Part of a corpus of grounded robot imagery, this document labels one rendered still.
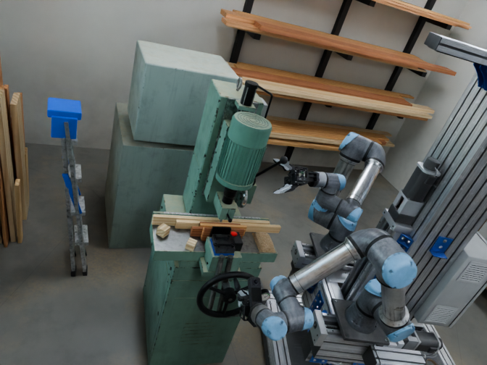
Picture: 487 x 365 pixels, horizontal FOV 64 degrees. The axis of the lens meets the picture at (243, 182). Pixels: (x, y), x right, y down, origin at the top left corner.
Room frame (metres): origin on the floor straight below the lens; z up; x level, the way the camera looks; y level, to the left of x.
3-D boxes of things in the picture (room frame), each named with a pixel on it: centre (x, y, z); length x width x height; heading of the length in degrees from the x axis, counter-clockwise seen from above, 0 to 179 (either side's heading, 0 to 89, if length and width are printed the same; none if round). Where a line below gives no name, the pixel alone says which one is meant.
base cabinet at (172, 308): (1.67, 0.10, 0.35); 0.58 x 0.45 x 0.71; 25
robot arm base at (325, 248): (1.84, -0.60, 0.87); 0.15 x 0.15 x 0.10
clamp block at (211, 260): (1.38, -0.01, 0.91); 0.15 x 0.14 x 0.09; 115
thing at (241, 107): (1.69, 0.10, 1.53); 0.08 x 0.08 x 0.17; 25
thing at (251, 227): (1.59, -0.01, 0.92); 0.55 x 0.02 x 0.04; 115
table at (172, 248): (1.45, 0.02, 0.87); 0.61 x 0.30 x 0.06; 115
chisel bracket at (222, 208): (1.58, 0.05, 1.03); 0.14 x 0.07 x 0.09; 25
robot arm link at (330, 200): (1.63, -0.40, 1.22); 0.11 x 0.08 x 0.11; 71
